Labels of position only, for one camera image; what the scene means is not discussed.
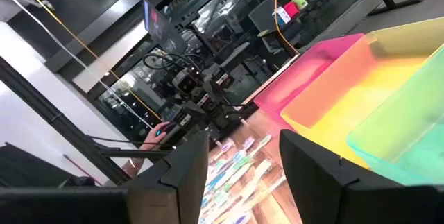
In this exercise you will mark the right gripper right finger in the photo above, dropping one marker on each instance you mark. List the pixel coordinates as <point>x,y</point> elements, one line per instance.
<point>319,189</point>

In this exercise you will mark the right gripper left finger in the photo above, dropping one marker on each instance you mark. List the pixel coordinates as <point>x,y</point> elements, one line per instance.
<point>173,189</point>

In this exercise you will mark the green toothbrush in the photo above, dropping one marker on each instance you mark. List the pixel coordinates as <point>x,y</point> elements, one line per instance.
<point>264,140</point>
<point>241,170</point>

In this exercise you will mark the blue toothbrush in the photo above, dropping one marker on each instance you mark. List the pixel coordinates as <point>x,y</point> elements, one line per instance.
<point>239,156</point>

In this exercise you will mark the person's forearm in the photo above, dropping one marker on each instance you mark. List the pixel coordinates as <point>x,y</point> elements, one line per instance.
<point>137,165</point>

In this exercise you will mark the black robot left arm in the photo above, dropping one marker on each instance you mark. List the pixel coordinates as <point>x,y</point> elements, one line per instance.
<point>208,106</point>

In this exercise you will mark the person's hand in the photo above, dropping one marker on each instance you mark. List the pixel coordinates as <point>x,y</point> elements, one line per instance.
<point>152,140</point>

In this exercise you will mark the black computer mouse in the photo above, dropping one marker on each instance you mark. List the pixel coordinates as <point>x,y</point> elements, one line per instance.
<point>167,129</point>

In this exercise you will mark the yellow translucent plastic bin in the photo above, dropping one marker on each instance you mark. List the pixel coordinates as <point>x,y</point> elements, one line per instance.
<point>347,106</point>

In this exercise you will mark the green translucent plastic bin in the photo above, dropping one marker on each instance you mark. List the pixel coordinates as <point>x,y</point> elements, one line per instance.
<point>409,137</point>

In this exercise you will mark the pink translucent plastic bin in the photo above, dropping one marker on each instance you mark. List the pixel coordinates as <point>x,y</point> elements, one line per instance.
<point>295,75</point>

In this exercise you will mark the dark monitor with red logo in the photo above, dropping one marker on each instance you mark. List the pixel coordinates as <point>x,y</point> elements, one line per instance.
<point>163,26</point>

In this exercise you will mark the white blue box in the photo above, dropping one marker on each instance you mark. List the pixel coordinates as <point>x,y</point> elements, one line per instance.
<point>281,16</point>

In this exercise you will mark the red box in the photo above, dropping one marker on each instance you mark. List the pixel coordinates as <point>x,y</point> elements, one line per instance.
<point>292,9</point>

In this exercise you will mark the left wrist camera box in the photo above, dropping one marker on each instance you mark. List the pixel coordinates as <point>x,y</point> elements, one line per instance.
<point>185,82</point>

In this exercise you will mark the black metal rig frame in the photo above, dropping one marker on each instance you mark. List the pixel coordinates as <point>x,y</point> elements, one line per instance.
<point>52,113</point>

